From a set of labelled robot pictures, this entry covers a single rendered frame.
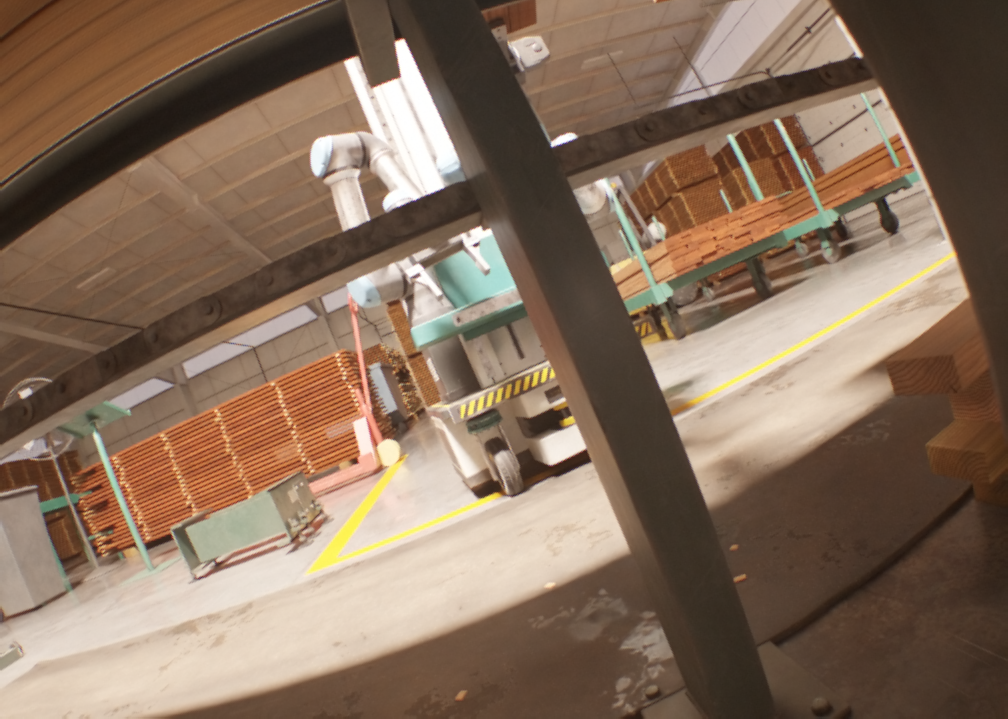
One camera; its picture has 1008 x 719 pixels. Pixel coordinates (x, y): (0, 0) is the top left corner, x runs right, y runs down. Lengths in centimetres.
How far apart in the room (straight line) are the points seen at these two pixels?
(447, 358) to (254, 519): 116
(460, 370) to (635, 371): 166
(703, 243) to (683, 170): 893
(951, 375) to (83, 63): 82
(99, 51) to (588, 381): 51
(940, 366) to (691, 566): 29
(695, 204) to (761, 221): 851
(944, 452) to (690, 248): 320
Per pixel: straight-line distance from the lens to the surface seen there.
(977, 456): 63
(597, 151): 57
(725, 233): 387
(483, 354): 188
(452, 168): 111
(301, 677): 108
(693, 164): 1281
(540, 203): 40
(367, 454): 400
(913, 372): 58
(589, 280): 39
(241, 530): 265
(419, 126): 215
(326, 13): 69
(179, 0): 56
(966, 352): 57
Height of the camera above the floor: 38
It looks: 2 degrees up
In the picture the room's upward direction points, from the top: 24 degrees counter-clockwise
